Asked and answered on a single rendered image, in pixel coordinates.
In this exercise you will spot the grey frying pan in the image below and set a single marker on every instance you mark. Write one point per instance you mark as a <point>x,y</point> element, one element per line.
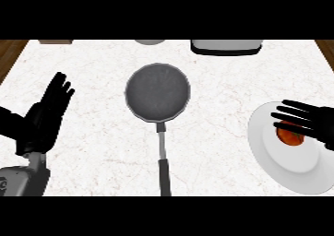
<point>159,92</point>

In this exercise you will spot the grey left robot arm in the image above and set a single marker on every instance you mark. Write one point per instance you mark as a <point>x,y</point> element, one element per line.
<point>20,179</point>

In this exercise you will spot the red tomato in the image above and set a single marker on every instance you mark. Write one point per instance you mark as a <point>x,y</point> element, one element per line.
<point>290,137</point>

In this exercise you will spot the grey round object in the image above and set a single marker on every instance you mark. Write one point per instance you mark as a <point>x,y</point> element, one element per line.
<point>150,41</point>

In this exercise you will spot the white plate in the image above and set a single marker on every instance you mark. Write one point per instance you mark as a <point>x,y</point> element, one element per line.
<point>295,162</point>

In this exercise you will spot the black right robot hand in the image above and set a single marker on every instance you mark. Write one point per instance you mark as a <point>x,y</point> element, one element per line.
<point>321,121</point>

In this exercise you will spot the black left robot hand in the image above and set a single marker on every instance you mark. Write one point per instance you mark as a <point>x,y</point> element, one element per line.
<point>45,120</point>

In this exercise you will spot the white and black appliance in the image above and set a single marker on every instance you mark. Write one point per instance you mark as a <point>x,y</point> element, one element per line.
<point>225,46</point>

